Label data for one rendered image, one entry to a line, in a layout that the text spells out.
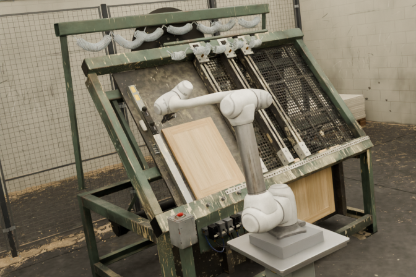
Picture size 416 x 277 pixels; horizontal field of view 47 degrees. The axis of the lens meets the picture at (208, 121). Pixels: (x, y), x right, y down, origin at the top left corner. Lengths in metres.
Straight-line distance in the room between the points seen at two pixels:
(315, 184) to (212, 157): 1.18
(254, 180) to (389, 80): 6.63
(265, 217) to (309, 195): 1.74
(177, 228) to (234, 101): 0.85
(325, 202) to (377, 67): 5.01
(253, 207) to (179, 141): 1.04
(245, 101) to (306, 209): 1.94
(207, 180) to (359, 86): 6.40
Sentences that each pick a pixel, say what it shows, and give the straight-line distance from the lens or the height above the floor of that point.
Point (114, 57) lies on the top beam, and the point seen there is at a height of 1.89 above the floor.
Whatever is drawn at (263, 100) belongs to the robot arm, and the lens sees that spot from 2.54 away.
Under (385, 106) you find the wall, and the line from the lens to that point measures 9.06.
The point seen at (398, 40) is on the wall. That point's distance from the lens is 8.71.
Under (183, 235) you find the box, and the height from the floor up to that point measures 0.84.
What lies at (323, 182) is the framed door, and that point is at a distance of 4.31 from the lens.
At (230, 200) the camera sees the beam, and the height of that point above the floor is 0.84.
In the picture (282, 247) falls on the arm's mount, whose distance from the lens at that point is 2.58.
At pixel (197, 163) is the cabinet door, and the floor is 1.09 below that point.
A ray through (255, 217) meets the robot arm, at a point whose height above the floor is 1.01.
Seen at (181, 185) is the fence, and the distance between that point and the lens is 3.16.
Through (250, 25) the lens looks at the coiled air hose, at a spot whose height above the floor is 2.00.
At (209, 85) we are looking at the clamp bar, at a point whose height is 1.57.
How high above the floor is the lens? 1.93
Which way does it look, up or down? 10 degrees down
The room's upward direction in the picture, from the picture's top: 8 degrees counter-clockwise
